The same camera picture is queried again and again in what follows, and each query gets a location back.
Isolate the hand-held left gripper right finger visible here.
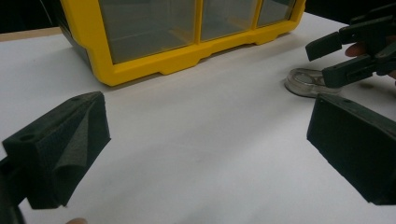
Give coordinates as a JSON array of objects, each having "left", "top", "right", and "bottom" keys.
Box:
[{"left": 306, "top": 92, "right": 396, "bottom": 206}]

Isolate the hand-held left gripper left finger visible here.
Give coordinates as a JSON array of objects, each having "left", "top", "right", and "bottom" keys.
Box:
[{"left": 2, "top": 91, "right": 112, "bottom": 210}]

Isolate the set of clear plastic drawers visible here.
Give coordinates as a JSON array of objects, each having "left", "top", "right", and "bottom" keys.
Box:
[{"left": 98, "top": 0, "right": 297, "bottom": 65}]

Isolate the small clear oval case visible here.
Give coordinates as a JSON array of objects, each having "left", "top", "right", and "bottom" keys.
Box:
[{"left": 284, "top": 67, "right": 344, "bottom": 99}]

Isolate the yellow black drawer organizer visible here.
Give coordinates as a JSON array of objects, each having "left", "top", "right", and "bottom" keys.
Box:
[{"left": 50, "top": 0, "right": 307, "bottom": 88}]

